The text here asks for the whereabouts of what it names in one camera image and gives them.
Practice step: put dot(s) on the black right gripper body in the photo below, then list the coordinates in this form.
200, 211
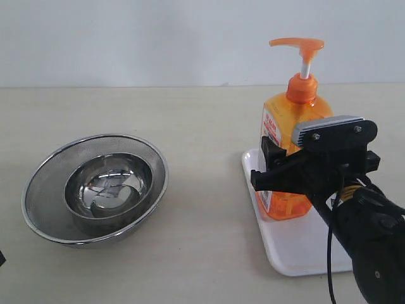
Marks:
319, 175

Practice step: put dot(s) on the large steel mesh bowl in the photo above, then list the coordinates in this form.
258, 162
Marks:
43, 202

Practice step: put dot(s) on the small shiny steel bowl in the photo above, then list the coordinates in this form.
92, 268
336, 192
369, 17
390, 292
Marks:
108, 192

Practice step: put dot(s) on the silver wrist camera on right gripper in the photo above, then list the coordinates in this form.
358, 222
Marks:
334, 133

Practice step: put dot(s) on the orange pump soap bottle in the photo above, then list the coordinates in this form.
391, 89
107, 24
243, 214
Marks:
299, 103

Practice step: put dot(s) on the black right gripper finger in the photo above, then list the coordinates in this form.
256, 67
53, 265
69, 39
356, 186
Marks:
272, 153

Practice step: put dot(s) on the white rectangular plastic tray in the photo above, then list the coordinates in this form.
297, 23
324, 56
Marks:
295, 247

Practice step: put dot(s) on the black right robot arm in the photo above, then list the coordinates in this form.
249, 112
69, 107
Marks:
374, 240

